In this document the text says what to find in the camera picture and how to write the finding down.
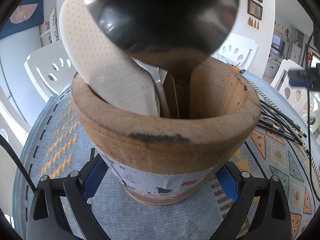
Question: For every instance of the framed picture lower right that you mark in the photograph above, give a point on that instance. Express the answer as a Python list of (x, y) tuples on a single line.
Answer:
[(255, 9)]

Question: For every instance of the bamboo utensil holder cup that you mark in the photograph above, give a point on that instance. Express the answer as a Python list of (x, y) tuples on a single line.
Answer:
[(162, 161)]

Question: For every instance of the white chair near right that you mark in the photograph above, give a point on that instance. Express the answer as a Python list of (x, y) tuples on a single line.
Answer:
[(297, 96)]

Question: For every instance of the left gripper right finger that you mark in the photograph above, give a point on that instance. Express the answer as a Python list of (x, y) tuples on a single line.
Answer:
[(271, 219)]

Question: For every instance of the white chair far right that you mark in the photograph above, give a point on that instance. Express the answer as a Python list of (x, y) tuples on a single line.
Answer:
[(236, 50)]

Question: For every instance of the small steel spoon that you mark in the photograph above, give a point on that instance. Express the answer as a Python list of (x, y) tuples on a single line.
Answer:
[(156, 78)]

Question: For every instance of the white chair near left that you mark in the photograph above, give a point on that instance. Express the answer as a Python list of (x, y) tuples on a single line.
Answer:
[(13, 127)]

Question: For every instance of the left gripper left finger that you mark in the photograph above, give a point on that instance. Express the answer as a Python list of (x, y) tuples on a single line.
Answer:
[(60, 208)]

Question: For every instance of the white plastic rice paddle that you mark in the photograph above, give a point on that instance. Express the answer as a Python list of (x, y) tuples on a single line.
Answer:
[(112, 74)]

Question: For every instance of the patterned blue table mat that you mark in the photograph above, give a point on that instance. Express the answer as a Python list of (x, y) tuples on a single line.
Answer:
[(58, 145)]

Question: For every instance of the wall television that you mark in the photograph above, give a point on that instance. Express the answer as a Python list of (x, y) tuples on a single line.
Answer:
[(277, 45)]

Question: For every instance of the large steel spoon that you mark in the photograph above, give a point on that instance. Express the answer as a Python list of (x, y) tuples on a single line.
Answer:
[(174, 35)]

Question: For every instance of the blue wall hanging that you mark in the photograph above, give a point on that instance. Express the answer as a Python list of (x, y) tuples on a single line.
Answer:
[(28, 14)]

